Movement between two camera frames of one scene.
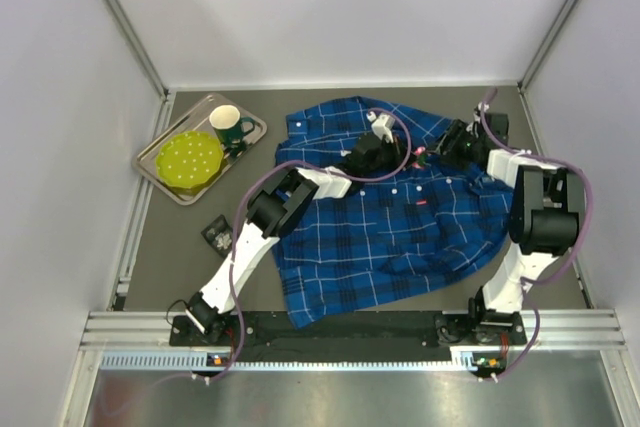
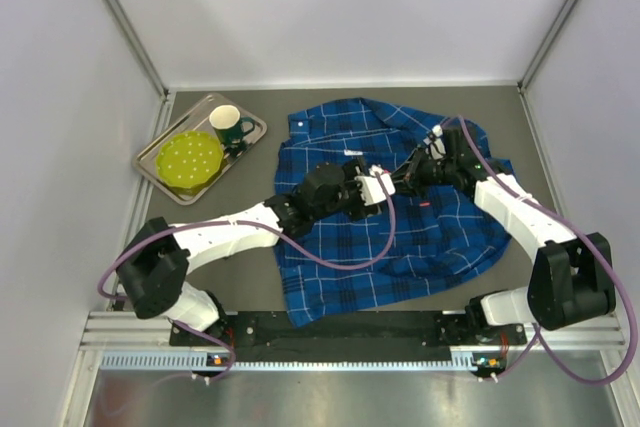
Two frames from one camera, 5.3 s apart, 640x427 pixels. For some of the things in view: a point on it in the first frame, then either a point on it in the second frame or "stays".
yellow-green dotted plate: [189, 158] stays
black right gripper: [445, 142] → [425, 165]
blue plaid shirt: [439, 218] stays
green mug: [230, 127] stays
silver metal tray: [197, 120] stays
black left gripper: [393, 148] → [360, 167]
